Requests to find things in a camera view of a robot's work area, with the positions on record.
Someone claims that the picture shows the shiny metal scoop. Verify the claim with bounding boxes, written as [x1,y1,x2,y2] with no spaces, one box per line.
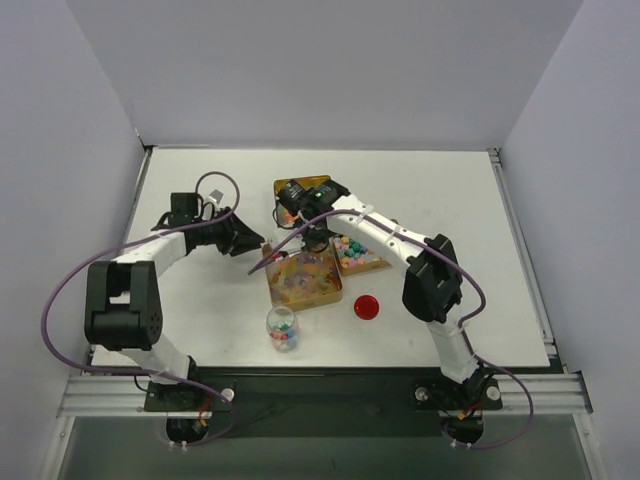
[272,247,304,261]

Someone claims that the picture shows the gold tin popsicle candies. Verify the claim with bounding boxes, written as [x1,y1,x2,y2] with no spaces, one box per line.
[264,249,343,311]

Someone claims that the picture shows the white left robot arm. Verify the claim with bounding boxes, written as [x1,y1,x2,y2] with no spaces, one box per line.
[84,192,265,411]

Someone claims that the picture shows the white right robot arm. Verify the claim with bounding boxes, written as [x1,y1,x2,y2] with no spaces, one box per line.
[276,180,479,408]

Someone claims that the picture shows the gold tin neon star candies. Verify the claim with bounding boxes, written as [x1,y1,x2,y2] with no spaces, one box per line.
[272,175,331,230]

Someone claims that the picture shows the gold tin pastel star candies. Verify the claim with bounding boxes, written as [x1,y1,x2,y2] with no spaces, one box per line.
[332,235,390,276]

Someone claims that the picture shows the red jar lid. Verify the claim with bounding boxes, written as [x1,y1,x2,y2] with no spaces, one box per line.
[353,294,380,320]

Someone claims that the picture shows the clear glass jar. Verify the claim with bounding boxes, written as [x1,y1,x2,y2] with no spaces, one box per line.
[266,306,299,352]

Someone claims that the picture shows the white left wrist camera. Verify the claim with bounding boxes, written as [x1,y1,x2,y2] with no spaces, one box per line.
[207,189,224,204]

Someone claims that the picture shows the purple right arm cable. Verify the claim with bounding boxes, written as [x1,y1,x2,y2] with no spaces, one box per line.
[248,208,536,450]

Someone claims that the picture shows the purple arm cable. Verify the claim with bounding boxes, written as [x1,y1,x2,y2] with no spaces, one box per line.
[41,171,241,449]
[248,208,536,450]

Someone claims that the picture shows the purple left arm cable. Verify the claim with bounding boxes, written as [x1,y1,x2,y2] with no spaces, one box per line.
[41,171,241,449]

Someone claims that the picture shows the aluminium frame rail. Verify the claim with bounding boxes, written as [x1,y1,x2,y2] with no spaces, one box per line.
[58,374,593,419]

